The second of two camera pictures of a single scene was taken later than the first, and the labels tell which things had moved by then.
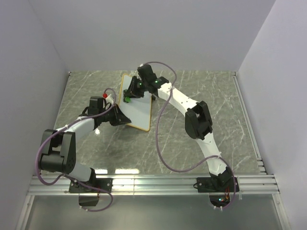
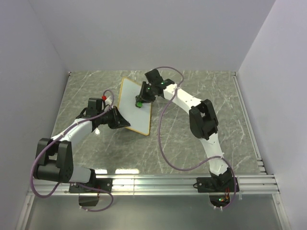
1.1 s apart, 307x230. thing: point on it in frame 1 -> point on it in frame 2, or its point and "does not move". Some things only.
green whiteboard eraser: [126, 99] -> [138, 104]
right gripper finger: [135, 85] -> [145, 89]
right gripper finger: [128, 92] -> [138, 98]
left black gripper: [120, 118] does not move
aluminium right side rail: [249, 124] does not move
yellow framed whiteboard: [137, 110] does not move
